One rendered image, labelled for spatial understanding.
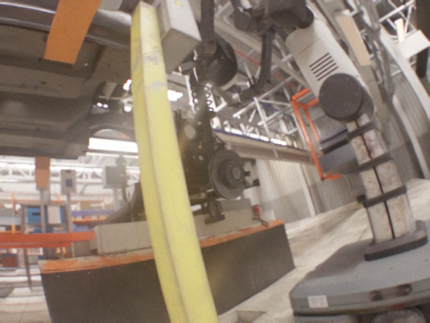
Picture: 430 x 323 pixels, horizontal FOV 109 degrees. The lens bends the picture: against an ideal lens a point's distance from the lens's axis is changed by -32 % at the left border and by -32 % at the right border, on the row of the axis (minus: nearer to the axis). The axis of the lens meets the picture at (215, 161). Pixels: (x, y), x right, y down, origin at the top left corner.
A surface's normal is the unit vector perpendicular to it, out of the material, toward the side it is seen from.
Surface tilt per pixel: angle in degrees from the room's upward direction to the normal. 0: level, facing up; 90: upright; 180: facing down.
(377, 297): 90
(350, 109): 90
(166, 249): 90
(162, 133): 90
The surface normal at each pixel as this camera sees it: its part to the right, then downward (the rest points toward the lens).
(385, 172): -0.76, -0.03
